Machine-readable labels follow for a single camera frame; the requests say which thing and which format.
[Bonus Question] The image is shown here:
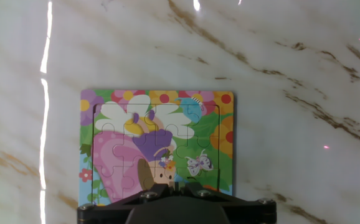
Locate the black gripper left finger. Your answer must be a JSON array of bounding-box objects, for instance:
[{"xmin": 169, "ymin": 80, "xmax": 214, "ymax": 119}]
[{"xmin": 77, "ymin": 182, "xmax": 175, "ymax": 224}]

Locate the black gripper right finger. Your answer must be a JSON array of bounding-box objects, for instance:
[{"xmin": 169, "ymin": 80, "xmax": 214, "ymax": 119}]
[{"xmin": 179, "ymin": 182, "xmax": 277, "ymax": 224}]

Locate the colourful fairy puzzle board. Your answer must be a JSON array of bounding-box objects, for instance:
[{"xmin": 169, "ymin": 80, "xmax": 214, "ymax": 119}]
[{"xmin": 78, "ymin": 89, "xmax": 234, "ymax": 208}]

